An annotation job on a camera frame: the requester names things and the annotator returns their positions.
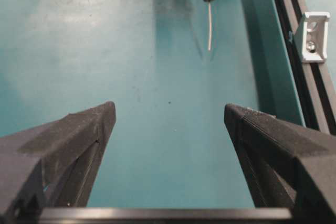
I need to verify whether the thin white wire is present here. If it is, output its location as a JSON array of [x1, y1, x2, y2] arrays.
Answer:
[[207, 3, 213, 51]]

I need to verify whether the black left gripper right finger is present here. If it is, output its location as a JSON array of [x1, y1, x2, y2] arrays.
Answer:
[[224, 104, 335, 223]]

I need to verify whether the white metal corner fitting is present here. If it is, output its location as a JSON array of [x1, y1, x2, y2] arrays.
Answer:
[[301, 12, 330, 63]]

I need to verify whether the black aluminium extrusion rail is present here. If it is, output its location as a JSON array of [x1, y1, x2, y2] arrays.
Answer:
[[275, 0, 335, 135]]

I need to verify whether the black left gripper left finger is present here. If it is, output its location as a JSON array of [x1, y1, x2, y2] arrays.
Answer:
[[1, 101, 116, 223]]

